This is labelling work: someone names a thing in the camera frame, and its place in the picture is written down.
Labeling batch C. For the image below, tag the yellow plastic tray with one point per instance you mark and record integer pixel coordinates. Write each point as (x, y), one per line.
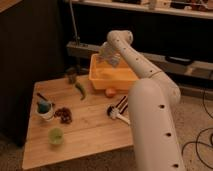
(102, 75)

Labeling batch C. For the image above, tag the metal shelf rack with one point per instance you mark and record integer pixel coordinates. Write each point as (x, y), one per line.
(179, 42)

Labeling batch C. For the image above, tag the brown grape bunch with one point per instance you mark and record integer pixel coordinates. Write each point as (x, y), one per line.
(64, 114)

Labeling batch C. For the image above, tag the small wooden table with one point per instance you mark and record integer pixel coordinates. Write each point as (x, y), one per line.
(90, 132)

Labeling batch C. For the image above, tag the white cup with blue item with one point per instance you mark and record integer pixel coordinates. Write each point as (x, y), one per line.
(45, 108)

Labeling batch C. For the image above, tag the dark chocolate bars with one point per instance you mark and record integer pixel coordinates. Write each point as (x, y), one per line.
(122, 105)

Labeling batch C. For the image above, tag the green chili pepper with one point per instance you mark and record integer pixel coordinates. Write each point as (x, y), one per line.
(81, 89)

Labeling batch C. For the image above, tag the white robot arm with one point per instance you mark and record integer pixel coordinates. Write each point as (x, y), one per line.
(150, 100)

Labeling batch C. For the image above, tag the orange fruit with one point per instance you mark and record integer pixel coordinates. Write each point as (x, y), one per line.
(110, 92)

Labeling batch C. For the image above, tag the green cup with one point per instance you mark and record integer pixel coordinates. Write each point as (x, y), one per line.
(55, 136)

